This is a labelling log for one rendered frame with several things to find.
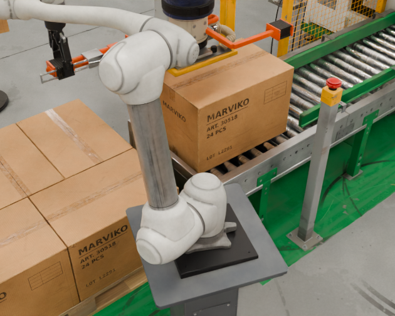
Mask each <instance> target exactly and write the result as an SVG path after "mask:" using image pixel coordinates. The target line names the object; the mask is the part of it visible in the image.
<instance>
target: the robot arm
mask: <svg viewBox="0 0 395 316"><path fill-rule="evenodd" d="M32 18H34V19H39V20H42V21H44V22H45V27H46V29H47V30H48V37H49V44H50V48H51V49H52V51H53V58H54V59H55V58H58V57H61V56H62V58H63V61H62V64H63V71H64V75H65V78H67V77H70V76H73V74H72V70H71V63H70V62H71V61H72V58H71V54H70V49H69V46H68V38H67V37H66V36H65V37H64V32H63V31H62V29H63V28H64V27H65V26H66V23H71V24H85V25H94V26H106V27H110V28H115V29H118V30H120V31H122V32H123V33H125V34H126V35H127V36H129V37H127V38H125V39H123V40H122V41H119V42H118V43H116V44H115V45H113V46H112V47H111V48H110V49H109V50H108V51H107V52H106V53H105V54H104V55H103V57H102V59H101V60H100V63H99V66H98V73H99V76H100V79H101V81H102V83H103V85H104V86H105V87H106V88H107V89H108V90H110V91H111V92H113V93H116V94H118V95H119V97H120V98H121V100H122V101H123V102H124V103H126V104H127V108H128V112H129V117H130V123H131V126H132V131H133V135H134V140H135V145H136V149H137V154H138V157H139V163H140V168H141V171H142V177H143V180H144V186H145V191H146V194H147V199H148V201H147V202H146V203H145V204H144V207H143V208H142V219H141V224H140V229H139V230H138V232H137V237H136V245H137V251H138V252H139V254H140V256H141V257H142V258H143V259H144V260H145V261H147V262H148V263H151V264H154V265H158V264H160V265H162V264H165V263H168V262H171V261H173V260H175V259H177V258H178V257H180V256H181V255H182V254H184V253H185V254H190V253H192V252H195V251H204V250H213V249H219V248H224V249H228V248H230V247H231V242H230V240H229V239H228V237H227V235H226V233H229V232H231V231H234V230H236V229H237V227H236V223H232V222H224V220H225V216H226V202H227V199H226V191H225V188H224V186H223V183H222V182H221V181H220V180H219V179H218V178H217V177H216V176H215V175H214V174H210V173H207V172H202V173H199V174H195V175H193V176H192V177H191V178H190V179H189V180H188V181H187V182H186V183H185V185H184V189H183V190H182V191H181V193H180V194H179V195H178V193H177V187H176V181H175V177H174V171H173V166H172V161H171V154H170V150H169V144H168V139H167V134H166V127H165V123H164V117H163V113H162V107H161V100H160V95H161V93H162V86H163V82H164V75H165V71H167V70H170V69H171V68H174V67H175V66H176V65H177V66H180V67H184V66H189V65H191V64H192V63H194V62H195V61H196V59H197V57H198V54H199V45H198V43H197V41H196V40H195V39H194V38H193V37H192V36H191V35H190V34H189V33H188V32H187V31H186V30H184V29H182V28H181V27H179V26H177V25H175V24H173V23H170V22H168V21H165V20H162V19H159V18H155V17H152V16H146V15H142V14H137V13H133V12H130V11H125V10H122V9H116V8H106V7H97V6H67V5H65V1H64V0H0V19H4V20H7V19H22V20H25V21H26V20H30V19H32ZM59 41H60V42H59Z"/></svg>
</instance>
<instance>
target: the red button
mask: <svg viewBox="0 0 395 316"><path fill-rule="evenodd" d="M326 85H327V86H328V87H329V90H332V91H335V90H337V88H339V87H341V85H342V82H341V81H340V80H339V79H338V78H328V79H327V80H326Z"/></svg>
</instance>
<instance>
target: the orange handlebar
mask: <svg viewBox="0 0 395 316"><path fill-rule="evenodd" d="M218 20H219V17H218V16H217V15H215V14H210V15H209V16H208V25H209V24H213V23H216V22H218ZM206 34H208V35H210V36H211V37H212V38H214V39H216V40H217V41H219V42H220V43H222V44H224V45H225V46H227V47H228V48H230V49H237V48H240V47H242V46H246V45H248V44H251V43H254V42H256V41H259V40H262V39H265V38H267V37H270V36H273V35H274V30H272V29H271V30H268V31H265V32H263V33H260V34H256V35H254V36H251V37H249V38H246V39H243V40H240V41H237V42H235V43H233V42H231V41H230V40H228V39H226V38H225V37H223V36H221V35H220V34H218V33H217V32H215V31H213V30H212V29H210V28H209V27H207V29H206ZM116 43H118V42H116ZM116 43H112V44H109V45H107V46H108V47H106V48H102V49H100V50H99V51H100V52H101V53H103V55H104V54H105V53H106V52H107V51H108V50H109V49H110V48H111V47H112V46H113V45H115V44H116ZM83 60H84V59H83V56H82V55H80V56H77V57H74V58H72V61H73V62H74V63H78V62H80V61H83ZM85 65H88V61H87V62H84V63H80V64H78V65H75V68H79V67H81V66H85ZM49 71H53V70H52V69H51V68H50V67H49V66H48V67H47V68H46V72H49Z"/></svg>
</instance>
